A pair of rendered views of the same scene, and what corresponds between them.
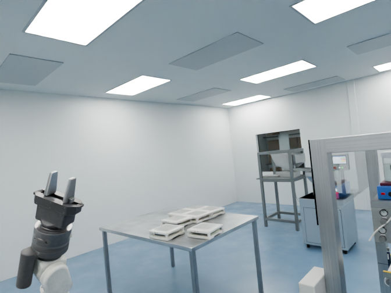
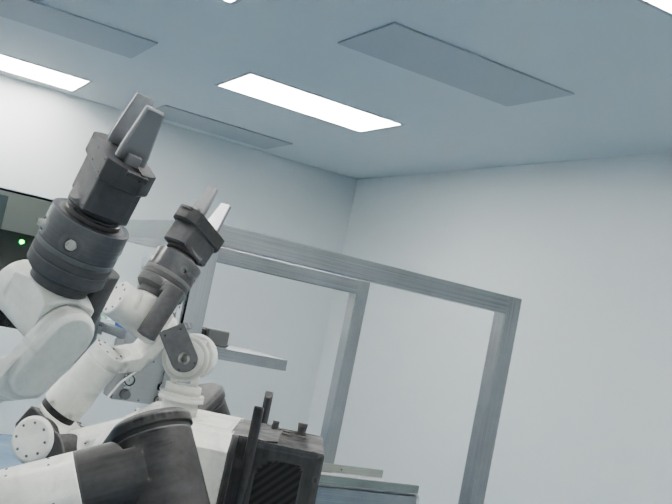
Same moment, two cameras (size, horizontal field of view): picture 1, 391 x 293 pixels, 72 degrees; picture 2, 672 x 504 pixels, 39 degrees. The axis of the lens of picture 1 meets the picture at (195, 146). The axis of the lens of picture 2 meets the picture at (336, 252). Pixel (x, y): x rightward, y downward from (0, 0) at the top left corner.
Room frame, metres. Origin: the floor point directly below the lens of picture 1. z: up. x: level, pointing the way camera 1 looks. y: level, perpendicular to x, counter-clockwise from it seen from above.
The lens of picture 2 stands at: (-0.07, 1.87, 1.40)
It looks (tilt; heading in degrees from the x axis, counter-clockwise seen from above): 5 degrees up; 288
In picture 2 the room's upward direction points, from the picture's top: 12 degrees clockwise
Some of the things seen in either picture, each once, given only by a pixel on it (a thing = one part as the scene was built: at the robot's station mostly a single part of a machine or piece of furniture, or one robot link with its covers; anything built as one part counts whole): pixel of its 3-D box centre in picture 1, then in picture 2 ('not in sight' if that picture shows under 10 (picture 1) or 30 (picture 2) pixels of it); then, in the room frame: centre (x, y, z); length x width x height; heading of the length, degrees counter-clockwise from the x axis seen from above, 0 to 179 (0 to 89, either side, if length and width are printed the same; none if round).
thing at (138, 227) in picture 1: (176, 223); not in sight; (3.12, 0.30, 0.83); 1.50 x 1.10 x 0.04; 48
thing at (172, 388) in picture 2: not in sight; (188, 364); (0.51, 0.66, 1.31); 0.10 x 0.07 x 0.09; 108
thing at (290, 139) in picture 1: (280, 151); not in sight; (7.38, -2.29, 1.43); 1.32 x 0.01 x 1.11; 46
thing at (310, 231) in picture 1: (328, 220); not in sight; (4.18, -1.93, 0.38); 0.63 x 0.57 x 0.76; 46
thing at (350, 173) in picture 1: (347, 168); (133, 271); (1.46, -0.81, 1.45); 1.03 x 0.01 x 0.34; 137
